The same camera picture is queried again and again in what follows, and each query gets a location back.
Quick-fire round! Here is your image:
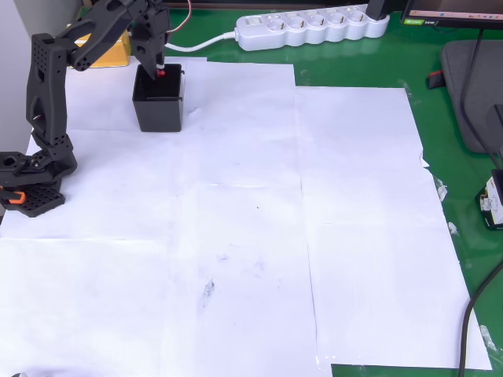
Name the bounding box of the black square cup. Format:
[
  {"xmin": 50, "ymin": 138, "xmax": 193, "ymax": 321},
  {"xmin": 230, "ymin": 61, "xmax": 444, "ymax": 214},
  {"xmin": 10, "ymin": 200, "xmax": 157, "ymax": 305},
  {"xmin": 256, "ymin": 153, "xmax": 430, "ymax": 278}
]
[{"xmin": 131, "ymin": 63, "xmax": 185, "ymax": 133}]

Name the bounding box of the thick black cable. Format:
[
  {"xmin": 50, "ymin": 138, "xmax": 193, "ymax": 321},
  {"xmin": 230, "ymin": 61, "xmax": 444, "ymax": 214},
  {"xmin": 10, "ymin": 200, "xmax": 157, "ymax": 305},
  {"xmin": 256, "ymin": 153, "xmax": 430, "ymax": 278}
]
[{"xmin": 457, "ymin": 261, "xmax": 503, "ymax": 377}]

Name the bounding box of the yellow cardboard box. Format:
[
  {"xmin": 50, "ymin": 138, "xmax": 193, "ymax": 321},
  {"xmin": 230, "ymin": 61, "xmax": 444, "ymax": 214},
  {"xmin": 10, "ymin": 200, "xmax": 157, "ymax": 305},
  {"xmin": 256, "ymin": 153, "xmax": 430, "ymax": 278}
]
[{"xmin": 64, "ymin": 23, "xmax": 132, "ymax": 70}]

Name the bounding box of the grey padded sleeve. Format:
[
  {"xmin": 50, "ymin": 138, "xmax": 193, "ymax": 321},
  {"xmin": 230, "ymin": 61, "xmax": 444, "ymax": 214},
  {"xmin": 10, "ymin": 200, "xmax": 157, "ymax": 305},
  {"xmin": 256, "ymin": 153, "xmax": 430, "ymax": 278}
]
[{"xmin": 440, "ymin": 38, "xmax": 503, "ymax": 155}]

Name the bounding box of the green desk mat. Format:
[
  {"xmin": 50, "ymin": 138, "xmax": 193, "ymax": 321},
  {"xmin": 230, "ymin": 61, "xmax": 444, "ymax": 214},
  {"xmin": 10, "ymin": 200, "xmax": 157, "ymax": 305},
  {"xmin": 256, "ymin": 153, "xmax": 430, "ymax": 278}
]
[{"xmin": 76, "ymin": 0, "xmax": 503, "ymax": 377}]

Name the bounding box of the white paper table cover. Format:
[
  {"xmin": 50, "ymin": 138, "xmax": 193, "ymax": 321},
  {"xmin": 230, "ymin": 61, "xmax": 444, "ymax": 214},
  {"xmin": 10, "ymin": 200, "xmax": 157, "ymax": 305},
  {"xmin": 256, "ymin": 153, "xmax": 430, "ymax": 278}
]
[{"xmin": 0, "ymin": 54, "xmax": 493, "ymax": 377}]

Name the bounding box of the white power strip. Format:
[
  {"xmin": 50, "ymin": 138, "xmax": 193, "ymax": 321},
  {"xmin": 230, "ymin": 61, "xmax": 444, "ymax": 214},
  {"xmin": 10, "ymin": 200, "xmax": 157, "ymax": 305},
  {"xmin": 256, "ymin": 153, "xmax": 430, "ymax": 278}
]
[{"xmin": 234, "ymin": 3, "xmax": 391, "ymax": 52}]

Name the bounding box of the orange clamp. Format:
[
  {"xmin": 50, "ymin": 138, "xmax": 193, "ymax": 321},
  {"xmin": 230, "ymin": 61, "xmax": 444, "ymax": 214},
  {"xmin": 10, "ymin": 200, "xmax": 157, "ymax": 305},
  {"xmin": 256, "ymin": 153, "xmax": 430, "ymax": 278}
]
[{"xmin": 0, "ymin": 188, "xmax": 27, "ymax": 205}]

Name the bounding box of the red black usb stick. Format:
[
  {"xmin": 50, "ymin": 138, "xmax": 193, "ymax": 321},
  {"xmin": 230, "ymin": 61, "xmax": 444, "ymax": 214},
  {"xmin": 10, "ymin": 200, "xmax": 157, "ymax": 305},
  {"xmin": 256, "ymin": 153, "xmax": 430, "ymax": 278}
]
[{"xmin": 426, "ymin": 69, "xmax": 446, "ymax": 90}]

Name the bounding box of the white power cable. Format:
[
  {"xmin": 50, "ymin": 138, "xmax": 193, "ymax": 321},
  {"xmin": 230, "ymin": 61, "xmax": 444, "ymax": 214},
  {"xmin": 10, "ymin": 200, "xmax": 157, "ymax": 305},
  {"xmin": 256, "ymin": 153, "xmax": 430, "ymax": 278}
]
[{"xmin": 163, "ymin": 30, "xmax": 239, "ymax": 53}]

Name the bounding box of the thin black monitor cable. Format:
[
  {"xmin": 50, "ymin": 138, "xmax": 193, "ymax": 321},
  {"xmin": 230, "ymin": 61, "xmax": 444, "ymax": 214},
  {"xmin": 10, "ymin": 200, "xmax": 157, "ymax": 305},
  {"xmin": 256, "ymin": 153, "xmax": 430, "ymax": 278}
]
[{"xmin": 459, "ymin": 27, "xmax": 503, "ymax": 170}]

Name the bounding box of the monitor with green sticker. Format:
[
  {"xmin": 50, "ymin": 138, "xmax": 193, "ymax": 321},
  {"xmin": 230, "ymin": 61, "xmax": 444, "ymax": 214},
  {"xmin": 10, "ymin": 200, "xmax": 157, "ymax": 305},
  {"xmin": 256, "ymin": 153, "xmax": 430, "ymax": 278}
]
[{"xmin": 400, "ymin": 0, "xmax": 503, "ymax": 29}]

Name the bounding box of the small circuit board device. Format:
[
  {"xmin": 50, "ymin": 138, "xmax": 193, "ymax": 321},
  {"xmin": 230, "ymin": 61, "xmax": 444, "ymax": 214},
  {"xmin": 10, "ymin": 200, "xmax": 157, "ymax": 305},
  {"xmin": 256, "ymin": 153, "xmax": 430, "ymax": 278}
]
[{"xmin": 475, "ymin": 169, "xmax": 503, "ymax": 232}]

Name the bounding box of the black plug adapter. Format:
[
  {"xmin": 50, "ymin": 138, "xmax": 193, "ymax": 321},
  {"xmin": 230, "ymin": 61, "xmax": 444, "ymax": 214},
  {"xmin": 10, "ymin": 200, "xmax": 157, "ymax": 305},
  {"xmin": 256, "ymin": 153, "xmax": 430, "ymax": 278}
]
[{"xmin": 366, "ymin": 0, "xmax": 390, "ymax": 20}]

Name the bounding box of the red white servo wire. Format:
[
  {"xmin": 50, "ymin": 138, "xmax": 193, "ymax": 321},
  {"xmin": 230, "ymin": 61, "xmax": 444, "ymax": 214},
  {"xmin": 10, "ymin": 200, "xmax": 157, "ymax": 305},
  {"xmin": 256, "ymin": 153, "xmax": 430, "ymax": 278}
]
[{"xmin": 164, "ymin": 0, "xmax": 194, "ymax": 35}]

